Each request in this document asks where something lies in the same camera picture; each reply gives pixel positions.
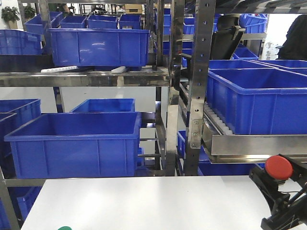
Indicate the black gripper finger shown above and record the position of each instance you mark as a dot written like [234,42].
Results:
[299,175]
[269,187]

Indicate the red push button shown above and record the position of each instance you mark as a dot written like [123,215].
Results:
[278,168]

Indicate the blue bin behind lower left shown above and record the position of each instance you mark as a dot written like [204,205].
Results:
[106,105]

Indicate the steel shelving rack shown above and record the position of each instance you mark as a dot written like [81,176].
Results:
[192,126]

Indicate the green push button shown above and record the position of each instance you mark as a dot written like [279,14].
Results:
[65,228]

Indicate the blue bin shelf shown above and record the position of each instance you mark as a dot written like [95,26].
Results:
[259,101]
[99,47]

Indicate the blue bin upper shelf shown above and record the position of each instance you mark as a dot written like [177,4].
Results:
[99,47]

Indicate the potted plant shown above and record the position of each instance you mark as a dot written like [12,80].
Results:
[10,14]

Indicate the blue bin right shelf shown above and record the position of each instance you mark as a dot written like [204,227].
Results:
[259,101]

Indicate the black office chair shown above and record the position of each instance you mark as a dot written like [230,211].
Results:
[227,37]

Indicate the blue bin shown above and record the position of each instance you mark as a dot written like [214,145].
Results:
[72,145]
[106,105]

